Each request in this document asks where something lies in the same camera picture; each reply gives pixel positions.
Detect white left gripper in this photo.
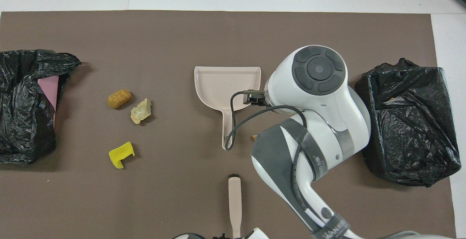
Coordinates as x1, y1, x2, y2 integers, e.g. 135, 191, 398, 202
243, 227, 270, 239

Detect beige hand brush black bristles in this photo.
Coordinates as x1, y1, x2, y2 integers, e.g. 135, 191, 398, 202
228, 174, 242, 239

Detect beige plastic dustpan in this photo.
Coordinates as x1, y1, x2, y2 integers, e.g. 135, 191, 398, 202
194, 66, 262, 151

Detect notched yellow sponge piece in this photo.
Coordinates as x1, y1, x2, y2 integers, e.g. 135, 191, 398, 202
108, 141, 135, 169

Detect pale flaky pastry piece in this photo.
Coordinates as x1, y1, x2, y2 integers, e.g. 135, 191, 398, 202
130, 98, 153, 125

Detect brown bread roll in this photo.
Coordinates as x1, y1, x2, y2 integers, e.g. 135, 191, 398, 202
107, 89, 132, 109

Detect black garbage bag lined bin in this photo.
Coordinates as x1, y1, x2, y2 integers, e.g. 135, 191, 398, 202
355, 58, 462, 187

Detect brown table mat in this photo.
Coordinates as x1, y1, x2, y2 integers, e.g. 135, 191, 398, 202
0, 10, 458, 239

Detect pink box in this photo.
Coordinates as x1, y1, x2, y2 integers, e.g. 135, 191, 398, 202
37, 75, 60, 126

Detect black garbage bag over pink box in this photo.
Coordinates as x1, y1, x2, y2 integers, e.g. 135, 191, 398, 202
0, 49, 82, 165

